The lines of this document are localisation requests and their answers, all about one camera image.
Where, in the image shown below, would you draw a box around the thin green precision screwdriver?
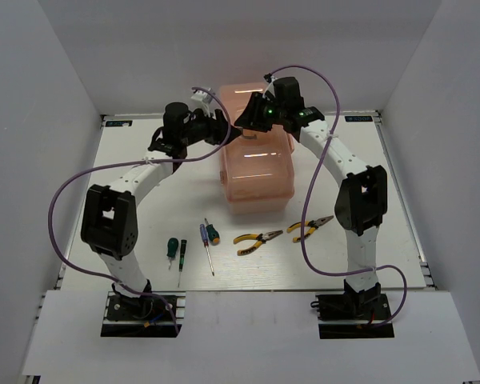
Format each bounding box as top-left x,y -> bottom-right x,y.
178,239 -> 187,287

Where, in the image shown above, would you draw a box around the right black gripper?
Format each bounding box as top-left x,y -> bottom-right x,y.
233,93 -> 286,134

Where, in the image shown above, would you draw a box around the yellow combination pliers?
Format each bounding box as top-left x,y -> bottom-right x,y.
233,230 -> 283,256

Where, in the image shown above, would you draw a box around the yellow needle-nose pliers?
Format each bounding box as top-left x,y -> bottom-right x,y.
286,215 -> 334,243

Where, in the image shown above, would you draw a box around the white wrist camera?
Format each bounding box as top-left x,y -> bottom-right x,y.
190,90 -> 213,116
262,73 -> 277,98

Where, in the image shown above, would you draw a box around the pink plastic toolbox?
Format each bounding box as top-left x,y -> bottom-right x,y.
218,82 -> 296,214

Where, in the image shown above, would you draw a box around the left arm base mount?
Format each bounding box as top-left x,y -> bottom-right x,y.
100,291 -> 186,338

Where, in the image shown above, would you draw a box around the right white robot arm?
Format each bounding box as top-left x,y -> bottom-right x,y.
235,77 -> 387,319

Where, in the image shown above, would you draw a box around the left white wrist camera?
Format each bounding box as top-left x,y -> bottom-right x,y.
190,90 -> 213,116

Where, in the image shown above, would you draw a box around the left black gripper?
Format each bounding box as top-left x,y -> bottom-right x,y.
182,105 -> 242,147

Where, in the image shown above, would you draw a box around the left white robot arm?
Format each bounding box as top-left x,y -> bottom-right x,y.
81,102 -> 242,319

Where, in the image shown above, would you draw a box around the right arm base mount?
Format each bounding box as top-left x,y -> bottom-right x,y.
310,294 -> 394,340

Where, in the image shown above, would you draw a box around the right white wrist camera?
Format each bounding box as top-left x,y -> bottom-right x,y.
262,73 -> 277,98

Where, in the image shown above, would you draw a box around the right table corner label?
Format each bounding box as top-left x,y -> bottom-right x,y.
345,115 -> 373,122

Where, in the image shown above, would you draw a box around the green orange stubby screwdriver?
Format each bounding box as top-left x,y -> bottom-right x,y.
204,218 -> 220,245

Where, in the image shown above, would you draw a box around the left table corner label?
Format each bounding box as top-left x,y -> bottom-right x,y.
105,120 -> 133,127

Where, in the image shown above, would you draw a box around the table corner label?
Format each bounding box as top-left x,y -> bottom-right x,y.
105,120 -> 133,127
345,115 -> 373,122

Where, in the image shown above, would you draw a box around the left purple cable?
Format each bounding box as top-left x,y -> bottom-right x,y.
50,85 -> 233,335

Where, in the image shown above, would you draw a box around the blue red long screwdriver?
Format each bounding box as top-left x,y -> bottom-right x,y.
199,224 -> 215,276

